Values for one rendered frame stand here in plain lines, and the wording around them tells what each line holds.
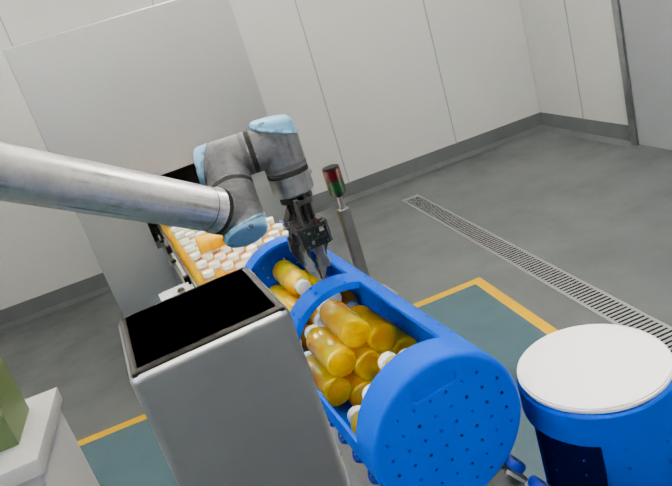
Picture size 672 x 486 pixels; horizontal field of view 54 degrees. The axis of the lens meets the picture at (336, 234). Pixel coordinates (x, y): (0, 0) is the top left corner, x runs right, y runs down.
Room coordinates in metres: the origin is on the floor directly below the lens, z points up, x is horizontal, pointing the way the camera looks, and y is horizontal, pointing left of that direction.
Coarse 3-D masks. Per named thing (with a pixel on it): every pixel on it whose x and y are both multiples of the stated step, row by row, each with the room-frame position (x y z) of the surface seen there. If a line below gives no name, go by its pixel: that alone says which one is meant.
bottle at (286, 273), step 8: (280, 264) 1.68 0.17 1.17; (288, 264) 1.65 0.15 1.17; (272, 272) 1.70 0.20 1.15; (280, 272) 1.64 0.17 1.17; (288, 272) 1.60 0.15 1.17; (296, 272) 1.58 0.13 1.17; (304, 272) 1.59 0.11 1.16; (280, 280) 1.62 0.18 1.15; (288, 280) 1.57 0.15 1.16; (296, 280) 1.56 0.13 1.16; (288, 288) 1.57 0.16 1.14
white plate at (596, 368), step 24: (552, 336) 1.16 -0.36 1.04; (576, 336) 1.13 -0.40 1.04; (600, 336) 1.11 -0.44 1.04; (624, 336) 1.08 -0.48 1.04; (648, 336) 1.06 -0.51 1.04; (528, 360) 1.10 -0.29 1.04; (552, 360) 1.08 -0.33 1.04; (576, 360) 1.05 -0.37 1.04; (600, 360) 1.03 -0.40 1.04; (624, 360) 1.01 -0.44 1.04; (648, 360) 0.99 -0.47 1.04; (528, 384) 1.03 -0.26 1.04; (552, 384) 1.01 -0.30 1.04; (576, 384) 0.99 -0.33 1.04; (600, 384) 0.97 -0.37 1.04; (624, 384) 0.95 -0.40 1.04; (648, 384) 0.93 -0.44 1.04; (576, 408) 0.93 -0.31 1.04; (600, 408) 0.91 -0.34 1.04; (624, 408) 0.90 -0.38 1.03
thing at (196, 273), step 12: (168, 228) 2.94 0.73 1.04; (180, 228) 2.79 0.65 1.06; (180, 252) 2.60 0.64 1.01; (192, 252) 2.38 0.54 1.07; (216, 252) 2.29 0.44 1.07; (228, 252) 2.24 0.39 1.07; (240, 252) 2.19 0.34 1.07; (192, 264) 2.27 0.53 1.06; (192, 276) 2.38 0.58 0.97; (216, 276) 2.06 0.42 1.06
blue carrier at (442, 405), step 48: (336, 288) 1.28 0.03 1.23; (384, 288) 1.27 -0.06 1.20; (432, 336) 1.20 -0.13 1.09; (384, 384) 0.90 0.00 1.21; (432, 384) 0.89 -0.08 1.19; (480, 384) 0.91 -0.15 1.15; (384, 432) 0.86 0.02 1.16; (432, 432) 0.88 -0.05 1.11; (480, 432) 0.91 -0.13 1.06; (384, 480) 0.85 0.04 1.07; (432, 480) 0.87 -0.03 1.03; (480, 480) 0.90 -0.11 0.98
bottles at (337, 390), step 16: (320, 320) 1.49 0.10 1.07; (304, 336) 1.52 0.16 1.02; (400, 336) 1.26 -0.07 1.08; (304, 352) 1.37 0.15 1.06; (368, 352) 1.22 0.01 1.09; (320, 368) 1.25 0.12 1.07; (368, 368) 1.22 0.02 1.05; (320, 384) 1.21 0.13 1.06; (336, 384) 1.20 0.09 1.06; (352, 384) 1.23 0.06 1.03; (368, 384) 1.22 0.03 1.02; (336, 400) 1.20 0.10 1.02; (352, 400) 1.20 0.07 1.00; (352, 416) 1.08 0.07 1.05
